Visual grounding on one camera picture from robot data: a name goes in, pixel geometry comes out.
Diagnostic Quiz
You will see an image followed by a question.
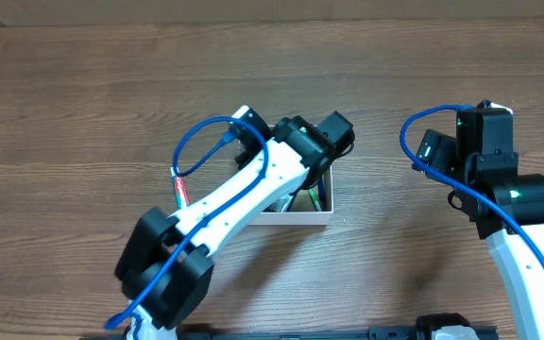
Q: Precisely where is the green white toothbrush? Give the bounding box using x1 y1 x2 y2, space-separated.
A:
308 189 323 212

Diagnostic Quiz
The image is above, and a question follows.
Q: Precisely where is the blue right camera cable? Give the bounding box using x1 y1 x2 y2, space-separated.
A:
399 104 544 340

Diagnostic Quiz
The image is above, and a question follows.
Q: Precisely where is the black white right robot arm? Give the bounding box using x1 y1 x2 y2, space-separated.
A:
407 127 544 339

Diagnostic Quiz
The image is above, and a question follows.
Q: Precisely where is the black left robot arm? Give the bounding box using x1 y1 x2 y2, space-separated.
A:
104 106 355 339

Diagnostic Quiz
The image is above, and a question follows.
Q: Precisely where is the white cardboard box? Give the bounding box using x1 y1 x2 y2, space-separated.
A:
248 168 334 227

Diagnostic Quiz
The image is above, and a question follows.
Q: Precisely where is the green white floss packet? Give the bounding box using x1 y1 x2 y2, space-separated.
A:
265 195 296 213

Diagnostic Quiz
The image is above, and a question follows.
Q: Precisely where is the red green toothpaste tube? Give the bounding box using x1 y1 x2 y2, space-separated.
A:
170 167 190 210

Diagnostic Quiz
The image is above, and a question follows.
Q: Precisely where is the blue disposable razor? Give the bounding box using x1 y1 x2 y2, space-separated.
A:
317 177 326 201

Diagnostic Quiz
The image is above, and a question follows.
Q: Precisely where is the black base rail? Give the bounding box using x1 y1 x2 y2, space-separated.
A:
80 323 500 340

